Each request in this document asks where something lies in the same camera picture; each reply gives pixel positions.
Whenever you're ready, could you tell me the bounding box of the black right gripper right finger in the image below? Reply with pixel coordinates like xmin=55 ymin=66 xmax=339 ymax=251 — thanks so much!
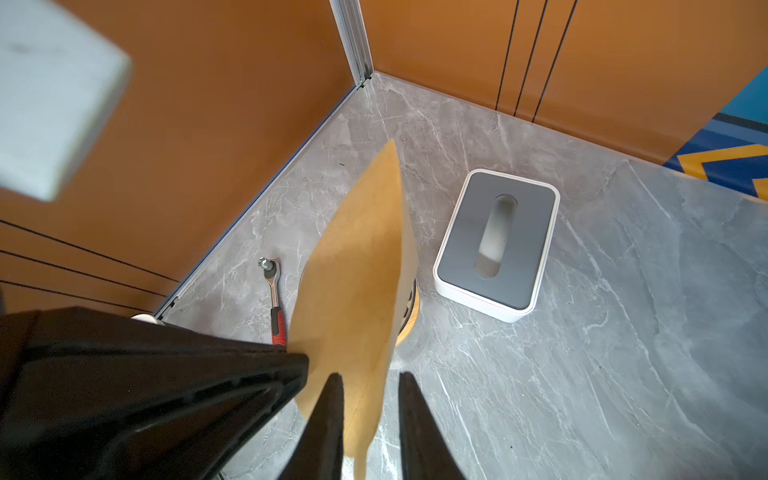
xmin=398 ymin=372 xmax=465 ymax=480

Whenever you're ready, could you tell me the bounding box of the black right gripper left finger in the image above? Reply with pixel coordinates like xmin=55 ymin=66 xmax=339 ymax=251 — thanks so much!
xmin=278 ymin=373 xmax=344 ymax=480

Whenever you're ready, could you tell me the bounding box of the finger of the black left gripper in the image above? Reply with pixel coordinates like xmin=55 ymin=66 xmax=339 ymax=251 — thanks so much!
xmin=1 ymin=307 xmax=309 ymax=479

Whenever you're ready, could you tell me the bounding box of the brown paper coffee filter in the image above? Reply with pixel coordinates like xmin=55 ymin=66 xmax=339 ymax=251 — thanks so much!
xmin=288 ymin=141 xmax=418 ymax=479

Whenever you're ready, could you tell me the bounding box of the white grey tissue box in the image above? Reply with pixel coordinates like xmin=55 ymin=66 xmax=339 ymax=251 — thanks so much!
xmin=433 ymin=169 xmax=560 ymax=323

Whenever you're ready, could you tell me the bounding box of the red handled ratchet wrench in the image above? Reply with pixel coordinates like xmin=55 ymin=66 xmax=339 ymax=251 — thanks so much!
xmin=258 ymin=257 xmax=287 ymax=349

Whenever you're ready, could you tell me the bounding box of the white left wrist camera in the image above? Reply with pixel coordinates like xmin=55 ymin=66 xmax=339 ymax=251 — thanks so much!
xmin=1 ymin=1 xmax=132 ymax=202

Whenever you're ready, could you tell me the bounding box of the aluminium corner post left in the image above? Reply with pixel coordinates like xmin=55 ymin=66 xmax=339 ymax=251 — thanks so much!
xmin=330 ymin=0 xmax=374 ymax=87

